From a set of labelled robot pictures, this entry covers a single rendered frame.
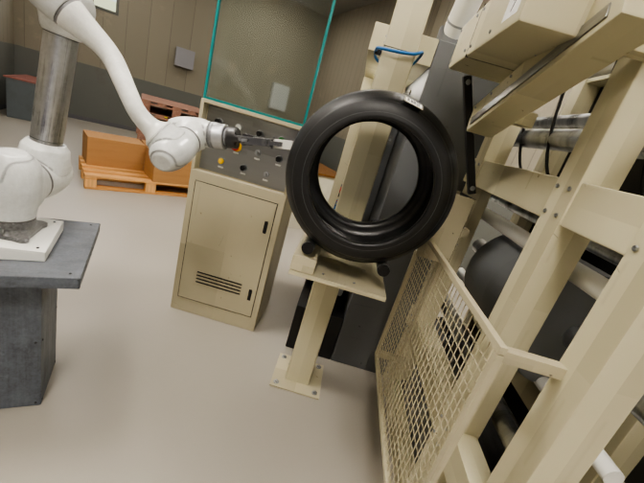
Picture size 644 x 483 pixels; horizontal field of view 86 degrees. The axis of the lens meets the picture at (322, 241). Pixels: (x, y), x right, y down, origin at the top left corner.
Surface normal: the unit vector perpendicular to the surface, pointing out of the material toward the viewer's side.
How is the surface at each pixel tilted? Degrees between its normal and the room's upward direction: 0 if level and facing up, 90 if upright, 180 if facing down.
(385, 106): 79
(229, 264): 90
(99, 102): 90
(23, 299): 90
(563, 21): 90
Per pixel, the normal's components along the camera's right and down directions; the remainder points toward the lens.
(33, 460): 0.26, -0.91
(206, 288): -0.10, 0.30
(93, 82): 0.40, 0.41
